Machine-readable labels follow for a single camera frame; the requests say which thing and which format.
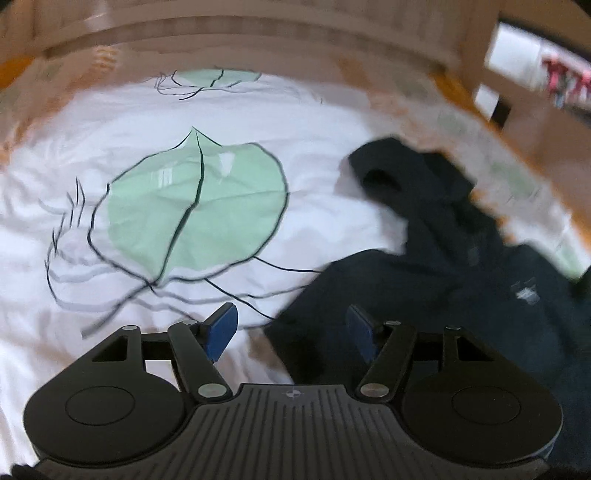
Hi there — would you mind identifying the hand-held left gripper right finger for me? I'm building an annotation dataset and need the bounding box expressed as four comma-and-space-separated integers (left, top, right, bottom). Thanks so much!
346, 305, 502, 402

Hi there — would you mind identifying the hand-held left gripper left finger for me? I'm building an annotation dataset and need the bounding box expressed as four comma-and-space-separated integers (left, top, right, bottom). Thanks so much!
88, 302, 239, 402

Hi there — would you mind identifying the dark navy sweatshirt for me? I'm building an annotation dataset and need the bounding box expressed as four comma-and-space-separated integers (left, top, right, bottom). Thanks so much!
268, 136, 591, 467

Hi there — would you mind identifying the white leaf print duvet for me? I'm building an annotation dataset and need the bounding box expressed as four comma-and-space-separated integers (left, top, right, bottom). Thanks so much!
0, 58, 591, 467

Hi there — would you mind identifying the white shelf unit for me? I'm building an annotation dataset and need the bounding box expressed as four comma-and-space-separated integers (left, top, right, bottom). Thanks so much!
473, 14, 591, 139

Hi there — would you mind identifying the white slatted bed frame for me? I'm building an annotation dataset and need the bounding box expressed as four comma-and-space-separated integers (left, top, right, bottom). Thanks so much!
0, 0, 467, 75

